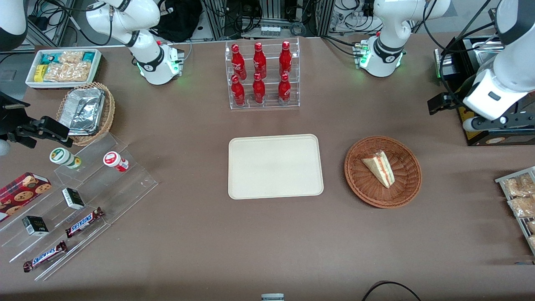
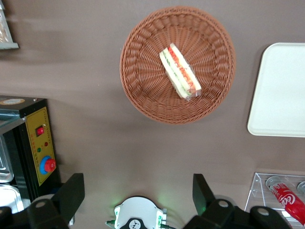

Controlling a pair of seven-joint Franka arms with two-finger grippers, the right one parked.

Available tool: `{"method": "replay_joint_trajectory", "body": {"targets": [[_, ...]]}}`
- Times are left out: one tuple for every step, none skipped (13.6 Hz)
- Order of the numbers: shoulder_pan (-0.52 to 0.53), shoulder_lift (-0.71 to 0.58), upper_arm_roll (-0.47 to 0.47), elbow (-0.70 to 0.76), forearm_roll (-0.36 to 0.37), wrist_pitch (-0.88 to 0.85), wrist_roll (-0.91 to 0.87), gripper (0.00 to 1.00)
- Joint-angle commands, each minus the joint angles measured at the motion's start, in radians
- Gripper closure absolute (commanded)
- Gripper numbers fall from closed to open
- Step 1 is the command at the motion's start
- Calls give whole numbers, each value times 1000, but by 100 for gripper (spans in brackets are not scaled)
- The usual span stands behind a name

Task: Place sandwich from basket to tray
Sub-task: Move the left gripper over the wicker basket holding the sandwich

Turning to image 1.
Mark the red lid cup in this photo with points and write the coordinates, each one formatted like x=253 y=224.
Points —
x=115 y=160

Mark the green lid cup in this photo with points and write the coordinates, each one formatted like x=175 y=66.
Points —
x=62 y=156

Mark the aluminium foil tray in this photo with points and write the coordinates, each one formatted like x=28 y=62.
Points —
x=81 y=110

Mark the black bag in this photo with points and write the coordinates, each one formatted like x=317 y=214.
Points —
x=179 y=21

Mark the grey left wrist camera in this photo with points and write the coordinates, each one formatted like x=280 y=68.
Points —
x=471 y=124

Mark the small black box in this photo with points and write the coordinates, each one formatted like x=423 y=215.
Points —
x=35 y=225
x=73 y=198

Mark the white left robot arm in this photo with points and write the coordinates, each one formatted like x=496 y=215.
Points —
x=388 y=42

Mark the light wicker basket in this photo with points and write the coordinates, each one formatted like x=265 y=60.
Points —
x=109 y=113

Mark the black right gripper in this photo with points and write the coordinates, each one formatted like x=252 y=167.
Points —
x=9 y=121

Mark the beige plastic tray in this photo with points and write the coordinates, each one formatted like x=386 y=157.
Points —
x=271 y=167

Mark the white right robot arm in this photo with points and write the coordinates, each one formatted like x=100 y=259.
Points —
x=148 y=62

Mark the white snack bin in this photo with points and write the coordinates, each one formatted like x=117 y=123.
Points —
x=30 y=81

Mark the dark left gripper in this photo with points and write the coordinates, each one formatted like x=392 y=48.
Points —
x=455 y=100

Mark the clear acrylic stepped display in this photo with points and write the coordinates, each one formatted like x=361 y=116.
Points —
x=121 y=188

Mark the teal snack packet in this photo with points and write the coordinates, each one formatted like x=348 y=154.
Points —
x=49 y=58
x=88 y=56

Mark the white power strip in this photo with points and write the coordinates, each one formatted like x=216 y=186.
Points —
x=271 y=30

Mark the Snickers chocolate bar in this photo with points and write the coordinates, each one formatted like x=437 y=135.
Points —
x=83 y=222
x=45 y=256

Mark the small grey device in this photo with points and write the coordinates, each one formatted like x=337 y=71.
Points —
x=272 y=297

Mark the clear snack bag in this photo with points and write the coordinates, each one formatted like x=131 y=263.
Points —
x=531 y=226
x=522 y=207
x=518 y=186
x=532 y=242

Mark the yellow snack packet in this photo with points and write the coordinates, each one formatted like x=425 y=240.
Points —
x=40 y=73

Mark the clear rice cracker bag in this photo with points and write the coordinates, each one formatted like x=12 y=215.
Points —
x=67 y=72
x=71 y=57

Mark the clear acrylic bottle rack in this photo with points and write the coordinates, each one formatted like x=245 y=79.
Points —
x=271 y=58

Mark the red cookie box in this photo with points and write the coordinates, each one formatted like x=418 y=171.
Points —
x=21 y=194

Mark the silver metal box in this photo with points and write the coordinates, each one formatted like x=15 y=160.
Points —
x=445 y=67

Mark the triangular sandwich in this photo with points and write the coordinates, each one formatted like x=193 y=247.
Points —
x=380 y=168

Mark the black hot dog machine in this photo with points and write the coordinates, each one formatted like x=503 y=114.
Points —
x=472 y=140

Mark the red cola bottle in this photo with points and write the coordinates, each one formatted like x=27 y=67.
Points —
x=285 y=59
x=238 y=62
x=238 y=93
x=259 y=91
x=284 y=91
x=260 y=62

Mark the round brown wicker basket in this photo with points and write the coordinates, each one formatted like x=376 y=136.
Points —
x=401 y=192

